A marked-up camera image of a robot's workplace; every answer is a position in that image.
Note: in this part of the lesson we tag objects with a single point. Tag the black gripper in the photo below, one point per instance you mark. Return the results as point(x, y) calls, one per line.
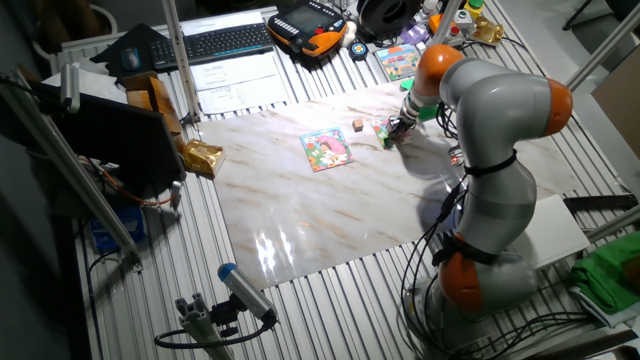
point(405, 125)

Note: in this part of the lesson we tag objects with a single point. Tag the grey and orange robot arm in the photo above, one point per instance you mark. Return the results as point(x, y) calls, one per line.
point(500, 110)

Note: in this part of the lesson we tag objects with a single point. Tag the frameless butterfly jigsaw puzzle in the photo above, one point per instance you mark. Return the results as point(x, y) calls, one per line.
point(380, 131)

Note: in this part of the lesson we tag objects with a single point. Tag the blue framed butterfly jigsaw puzzle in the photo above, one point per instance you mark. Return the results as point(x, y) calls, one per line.
point(326, 149)

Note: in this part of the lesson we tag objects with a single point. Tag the bus picture jigsaw puzzle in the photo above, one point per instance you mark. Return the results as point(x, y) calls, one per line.
point(397, 62)

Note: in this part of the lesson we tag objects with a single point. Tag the small wooden cube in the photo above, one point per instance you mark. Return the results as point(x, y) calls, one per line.
point(357, 125)

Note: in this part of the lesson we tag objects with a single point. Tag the small adapter red light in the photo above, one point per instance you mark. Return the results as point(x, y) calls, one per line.
point(457, 156)

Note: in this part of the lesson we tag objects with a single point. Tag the round black disc blue emblem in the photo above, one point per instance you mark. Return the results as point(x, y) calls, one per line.
point(358, 51)

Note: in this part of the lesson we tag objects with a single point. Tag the white plush toy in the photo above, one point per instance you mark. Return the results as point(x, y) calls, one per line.
point(350, 34)

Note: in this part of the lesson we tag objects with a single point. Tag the grey box red button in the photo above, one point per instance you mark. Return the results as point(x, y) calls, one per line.
point(456, 35)

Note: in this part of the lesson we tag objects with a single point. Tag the orange plastic object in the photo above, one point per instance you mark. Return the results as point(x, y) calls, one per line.
point(436, 22)

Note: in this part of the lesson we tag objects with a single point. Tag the large black spool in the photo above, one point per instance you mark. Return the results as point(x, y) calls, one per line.
point(390, 12)

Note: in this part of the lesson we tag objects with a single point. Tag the white bottle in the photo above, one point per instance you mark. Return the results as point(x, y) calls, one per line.
point(430, 6)

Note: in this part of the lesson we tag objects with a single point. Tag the grey box teal button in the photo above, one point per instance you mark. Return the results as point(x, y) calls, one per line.
point(463, 17)

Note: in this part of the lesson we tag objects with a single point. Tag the yellow box green button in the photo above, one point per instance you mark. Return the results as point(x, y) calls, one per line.
point(474, 9)

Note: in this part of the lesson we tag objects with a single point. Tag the printed white paper sheet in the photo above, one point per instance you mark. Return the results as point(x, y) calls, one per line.
point(232, 70)
point(245, 97)

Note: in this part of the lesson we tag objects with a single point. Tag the white flat board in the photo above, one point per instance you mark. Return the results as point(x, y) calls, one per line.
point(555, 232)

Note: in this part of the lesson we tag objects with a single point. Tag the gold foil bag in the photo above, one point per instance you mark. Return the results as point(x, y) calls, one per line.
point(202, 157)

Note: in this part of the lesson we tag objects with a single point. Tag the black keyboard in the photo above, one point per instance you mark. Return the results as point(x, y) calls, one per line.
point(212, 45)

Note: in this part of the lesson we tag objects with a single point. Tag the plain white paper sheet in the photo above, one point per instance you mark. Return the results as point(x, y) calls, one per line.
point(222, 22)

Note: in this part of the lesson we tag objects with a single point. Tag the black flat bar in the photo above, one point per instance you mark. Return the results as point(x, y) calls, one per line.
point(600, 202)

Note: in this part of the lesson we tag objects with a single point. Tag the black chair legs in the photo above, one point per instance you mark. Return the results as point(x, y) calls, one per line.
point(580, 15)

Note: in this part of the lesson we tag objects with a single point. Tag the brown cardboard panel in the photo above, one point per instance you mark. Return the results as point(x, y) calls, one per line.
point(620, 105)

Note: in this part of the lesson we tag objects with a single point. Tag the aluminium profile bar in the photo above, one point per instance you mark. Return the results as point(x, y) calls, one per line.
point(612, 224)

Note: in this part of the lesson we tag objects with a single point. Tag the green cloth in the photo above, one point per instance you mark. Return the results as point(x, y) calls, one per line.
point(607, 275)

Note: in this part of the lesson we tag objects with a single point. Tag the brown cardboard box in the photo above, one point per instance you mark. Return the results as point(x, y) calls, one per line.
point(152, 97)

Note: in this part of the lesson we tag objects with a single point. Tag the dark computer mouse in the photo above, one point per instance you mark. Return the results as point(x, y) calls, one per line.
point(131, 59)

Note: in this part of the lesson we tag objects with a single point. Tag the black monitor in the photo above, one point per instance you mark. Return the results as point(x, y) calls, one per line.
point(115, 140)

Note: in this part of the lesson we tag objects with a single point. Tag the blue box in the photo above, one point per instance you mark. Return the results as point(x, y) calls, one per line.
point(117, 230)

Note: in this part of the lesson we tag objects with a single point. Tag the black mouse pad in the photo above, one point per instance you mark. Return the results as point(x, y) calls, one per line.
point(107, 55)

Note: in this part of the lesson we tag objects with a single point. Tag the white crumpled sheet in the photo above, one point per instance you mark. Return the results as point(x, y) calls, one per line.
point(90, 82)

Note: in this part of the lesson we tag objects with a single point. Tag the long slanted aluminium profile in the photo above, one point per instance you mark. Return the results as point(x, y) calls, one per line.
point(65, 165)

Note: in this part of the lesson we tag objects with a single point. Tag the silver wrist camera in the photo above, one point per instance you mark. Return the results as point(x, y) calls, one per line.
point(393, 122)

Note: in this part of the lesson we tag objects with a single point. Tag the green printed wrist mount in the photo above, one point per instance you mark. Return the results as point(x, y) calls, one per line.
point(429, 112)

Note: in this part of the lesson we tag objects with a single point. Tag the aluminium frame post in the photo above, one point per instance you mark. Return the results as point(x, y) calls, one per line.
point(445, 22)
point(600, 50)
point(180, 60)

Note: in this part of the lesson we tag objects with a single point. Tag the grey camera blue end cap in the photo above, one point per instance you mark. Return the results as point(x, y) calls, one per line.
point(247, 292)

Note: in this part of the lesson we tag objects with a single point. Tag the black camera clamp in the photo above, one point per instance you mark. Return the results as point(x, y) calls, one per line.
point(225, 315)

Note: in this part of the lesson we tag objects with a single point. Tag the short aluminium mount profile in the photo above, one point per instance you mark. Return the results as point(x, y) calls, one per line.
point(200, 325)

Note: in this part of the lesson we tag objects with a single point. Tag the white round chair frame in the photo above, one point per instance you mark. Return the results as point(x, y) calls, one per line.
point(107, 17)

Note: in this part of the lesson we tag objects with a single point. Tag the grey camera on profile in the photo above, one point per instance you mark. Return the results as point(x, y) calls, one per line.
point(70, 87)

